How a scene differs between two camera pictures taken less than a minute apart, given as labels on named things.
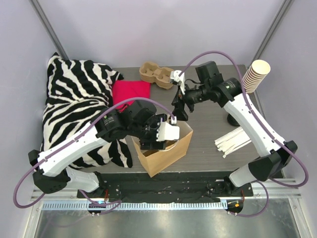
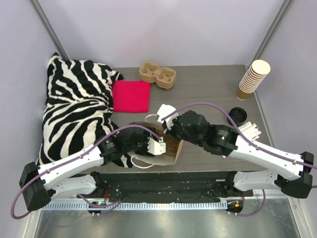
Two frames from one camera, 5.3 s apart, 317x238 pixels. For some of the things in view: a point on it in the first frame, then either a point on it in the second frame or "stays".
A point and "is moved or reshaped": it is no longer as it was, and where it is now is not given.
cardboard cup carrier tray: x=150 y=72 stays
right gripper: x=182 y=99 → x=174 y=126
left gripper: x=150 y=144 → x=142 y=145
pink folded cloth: x=125 y=89 stays
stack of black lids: x=232 y=120 → x=239 y=115
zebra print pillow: x=76 y=91 stays
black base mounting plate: x=143 y=186 stays
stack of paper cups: x=256 y=73 stays
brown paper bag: x=154 y=160 is moved or reshaped
